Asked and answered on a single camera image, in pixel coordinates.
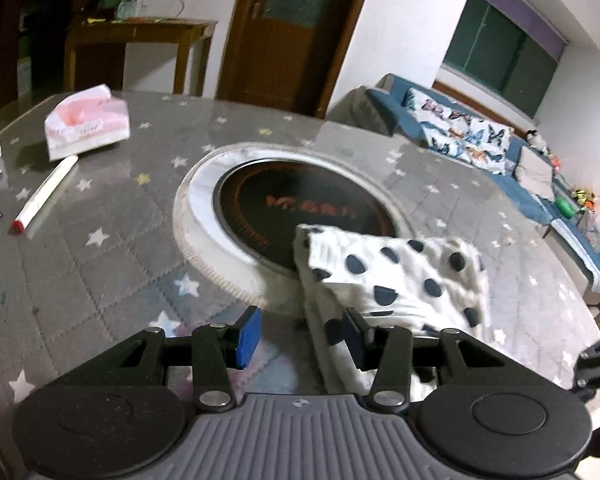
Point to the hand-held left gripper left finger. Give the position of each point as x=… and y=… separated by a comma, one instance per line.
x=247, y=340

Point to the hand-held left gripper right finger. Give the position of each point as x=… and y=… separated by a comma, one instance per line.
x=360, y=342

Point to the white polka dot garment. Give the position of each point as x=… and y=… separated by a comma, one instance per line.
x=410, y=270

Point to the black round induction cooktop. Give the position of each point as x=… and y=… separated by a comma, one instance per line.
x=260, y=210

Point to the green toy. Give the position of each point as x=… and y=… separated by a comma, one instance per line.
x=566, y=207

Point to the yellow black toy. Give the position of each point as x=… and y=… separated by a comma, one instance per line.
x=585, y=197

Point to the blue grey sofa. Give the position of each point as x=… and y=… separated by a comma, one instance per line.
x=535, y=205

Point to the grey pillow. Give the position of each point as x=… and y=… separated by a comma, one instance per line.
x=535, y=175

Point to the black white plush toy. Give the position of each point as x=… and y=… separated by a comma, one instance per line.
x=536, y=141

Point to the butterfly printed blanket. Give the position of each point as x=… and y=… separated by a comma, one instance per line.
x=460, y=135

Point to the white marker pen red cap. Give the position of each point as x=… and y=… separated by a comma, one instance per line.
x=45, y=192

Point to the pink white tissue pack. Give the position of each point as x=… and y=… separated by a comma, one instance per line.
x=85, y=125

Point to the brown wooden door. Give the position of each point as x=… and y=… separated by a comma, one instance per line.
x=290, y=60

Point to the dark glass window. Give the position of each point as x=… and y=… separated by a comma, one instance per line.
x=495, y=55

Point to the wooden side table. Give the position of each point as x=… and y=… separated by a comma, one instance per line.
x=145, y=27

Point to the glass jar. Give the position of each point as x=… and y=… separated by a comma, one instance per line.
x=145, y=4
x=126, y=5

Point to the dark wooden shelf cabinet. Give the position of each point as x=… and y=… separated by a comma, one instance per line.
x=40, y=20

